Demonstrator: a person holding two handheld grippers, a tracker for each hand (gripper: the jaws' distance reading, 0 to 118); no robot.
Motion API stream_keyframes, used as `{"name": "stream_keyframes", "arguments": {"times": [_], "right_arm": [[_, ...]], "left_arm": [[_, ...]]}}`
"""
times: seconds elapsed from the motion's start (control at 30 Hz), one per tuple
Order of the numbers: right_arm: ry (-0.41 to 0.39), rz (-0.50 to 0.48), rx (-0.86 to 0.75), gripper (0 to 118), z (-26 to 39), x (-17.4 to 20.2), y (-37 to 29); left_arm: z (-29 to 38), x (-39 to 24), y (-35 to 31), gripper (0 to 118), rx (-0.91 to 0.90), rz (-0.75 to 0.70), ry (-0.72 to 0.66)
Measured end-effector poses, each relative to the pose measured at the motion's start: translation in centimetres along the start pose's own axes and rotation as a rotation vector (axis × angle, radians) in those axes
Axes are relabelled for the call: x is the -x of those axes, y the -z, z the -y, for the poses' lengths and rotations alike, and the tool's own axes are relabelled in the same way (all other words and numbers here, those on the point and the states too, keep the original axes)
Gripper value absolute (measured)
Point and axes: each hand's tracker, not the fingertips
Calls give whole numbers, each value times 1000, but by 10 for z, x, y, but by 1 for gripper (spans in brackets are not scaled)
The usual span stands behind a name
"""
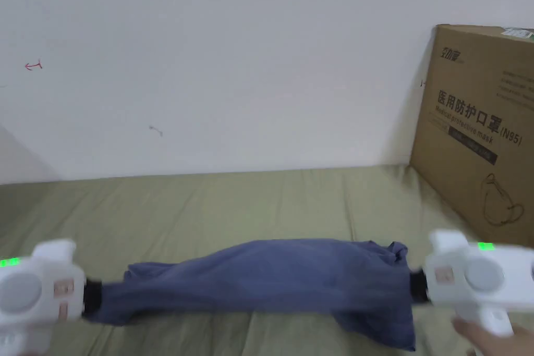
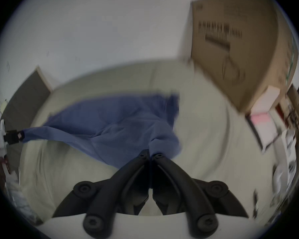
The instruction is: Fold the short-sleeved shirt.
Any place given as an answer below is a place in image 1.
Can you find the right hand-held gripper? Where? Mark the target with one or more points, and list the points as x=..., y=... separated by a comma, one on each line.
x=471, y=276

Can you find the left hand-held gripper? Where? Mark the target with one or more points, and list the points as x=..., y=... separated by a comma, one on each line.
x=37, y=285

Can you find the dark blue shirt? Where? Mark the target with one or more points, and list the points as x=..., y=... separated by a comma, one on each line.
x=267, y=281

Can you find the person's right hand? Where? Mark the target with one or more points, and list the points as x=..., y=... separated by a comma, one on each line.
x=496, y=341

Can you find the brown cardboard carton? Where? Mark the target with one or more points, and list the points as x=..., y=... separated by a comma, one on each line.
x=475, y=135

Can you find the bed with pale green sheet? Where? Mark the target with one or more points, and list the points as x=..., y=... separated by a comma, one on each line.
x=208, y=206

